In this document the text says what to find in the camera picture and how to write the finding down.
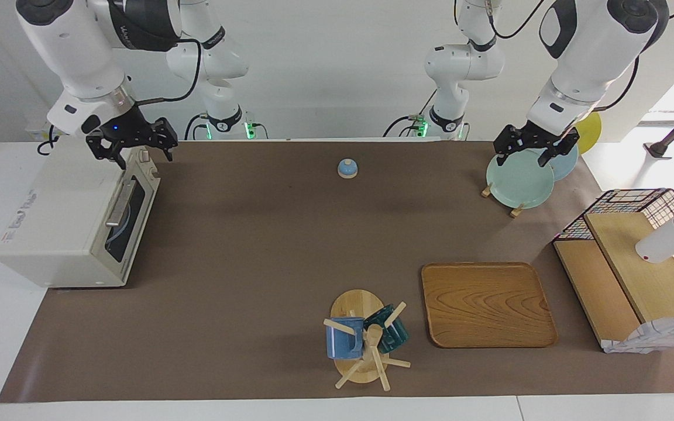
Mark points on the small blue lid wooden knob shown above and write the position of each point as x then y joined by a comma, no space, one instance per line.
347,169

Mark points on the blue mug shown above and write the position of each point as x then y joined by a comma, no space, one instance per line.
343,342

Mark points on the beige oven knob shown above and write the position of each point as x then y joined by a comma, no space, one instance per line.
151,171
144,155

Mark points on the white wall socket box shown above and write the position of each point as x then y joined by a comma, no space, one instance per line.
35,127

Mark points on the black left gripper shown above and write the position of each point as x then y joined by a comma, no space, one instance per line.
539,135

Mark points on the beige toaster oven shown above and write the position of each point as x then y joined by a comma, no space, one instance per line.
50,216

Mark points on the yellow plate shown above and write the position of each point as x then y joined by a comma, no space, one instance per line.
590,131

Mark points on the wooden two-tier shelf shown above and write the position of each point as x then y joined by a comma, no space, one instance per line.
647,280

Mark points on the dark green mug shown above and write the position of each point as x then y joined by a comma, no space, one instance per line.
389,333

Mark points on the white bottle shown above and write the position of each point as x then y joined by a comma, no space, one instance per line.
664,242

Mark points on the light blue racked plate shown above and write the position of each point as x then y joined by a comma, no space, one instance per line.
568,166

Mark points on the wooden mug tree stand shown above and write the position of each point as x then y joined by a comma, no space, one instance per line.
356,304

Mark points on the glass oven door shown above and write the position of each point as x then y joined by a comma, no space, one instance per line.
141,199

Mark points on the rectangular wooden tray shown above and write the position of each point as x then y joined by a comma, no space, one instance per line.
489,304

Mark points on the wooden plate rack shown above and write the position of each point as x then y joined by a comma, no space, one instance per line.
517,210

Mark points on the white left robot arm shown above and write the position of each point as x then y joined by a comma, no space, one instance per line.
588,58

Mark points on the pale green plate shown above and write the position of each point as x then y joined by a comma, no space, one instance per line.
518,184

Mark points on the brown table mat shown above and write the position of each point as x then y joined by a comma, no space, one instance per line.
255,321

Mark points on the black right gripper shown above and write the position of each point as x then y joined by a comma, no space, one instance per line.
126,128

